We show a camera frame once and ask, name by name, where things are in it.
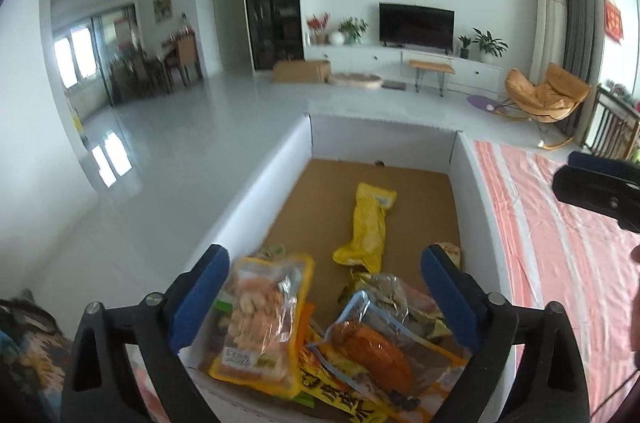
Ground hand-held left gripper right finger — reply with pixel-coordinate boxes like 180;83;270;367
419;245;592;423

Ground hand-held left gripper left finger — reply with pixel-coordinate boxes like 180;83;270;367
59;244;232;423

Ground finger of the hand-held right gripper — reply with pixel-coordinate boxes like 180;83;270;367
567;152;640;185
552;166;640;234

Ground small orange-red snack packet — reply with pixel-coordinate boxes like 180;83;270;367
434;243;462;265

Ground clear packet dark contents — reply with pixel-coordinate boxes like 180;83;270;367
345;273;451;339

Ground orange-edged pale snack packet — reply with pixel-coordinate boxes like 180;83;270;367
207;253;316;399

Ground orange sausage snack packet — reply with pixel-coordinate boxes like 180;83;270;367
305;290;471;414

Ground yellow black-print snack packet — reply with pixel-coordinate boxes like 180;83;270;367
295;343;401;423

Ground white cardboard box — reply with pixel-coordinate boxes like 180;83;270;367
177;113;526;423

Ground dark wooden chair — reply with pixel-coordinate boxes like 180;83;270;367
582;83;640;164

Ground orange lounge chair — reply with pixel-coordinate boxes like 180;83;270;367
504;62;592;149

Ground orange striped tablecloth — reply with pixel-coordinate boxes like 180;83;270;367
125;140;640;423

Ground purple round mat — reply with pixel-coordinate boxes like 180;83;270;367
466;94;506;114

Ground grey curtain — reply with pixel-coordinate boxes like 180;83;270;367
548;0;601;144

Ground tall covered air conditioner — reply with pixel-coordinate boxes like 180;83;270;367
530;0;569;91

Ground large green potted plant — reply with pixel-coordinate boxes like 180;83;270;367
472;28;508;63

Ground dark printed cloth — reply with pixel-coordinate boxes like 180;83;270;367
0;298;76;423

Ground small wooden bench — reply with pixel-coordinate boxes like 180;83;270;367
409;60;456;96

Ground black television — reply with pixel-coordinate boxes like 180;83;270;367
378;2;456;53

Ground wooden dining table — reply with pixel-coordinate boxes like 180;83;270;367
112;48;176;96

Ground beige round cat scratcher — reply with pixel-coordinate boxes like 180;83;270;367
330;72;383;90

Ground wooden dining chair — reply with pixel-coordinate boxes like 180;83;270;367
175;38;203;86

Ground brown cardboard box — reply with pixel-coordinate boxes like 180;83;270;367
272;59;331;84

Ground white television cabinet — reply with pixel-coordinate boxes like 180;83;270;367
304;43;503;93

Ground balcony window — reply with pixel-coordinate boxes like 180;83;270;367
52;26;98;86

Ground green plant in vase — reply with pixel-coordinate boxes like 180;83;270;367
338;17;368;45

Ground red flowers in vase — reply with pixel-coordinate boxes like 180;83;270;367
306;12;331;45

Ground red wall hanging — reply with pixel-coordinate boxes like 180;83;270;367
603;0;626;46

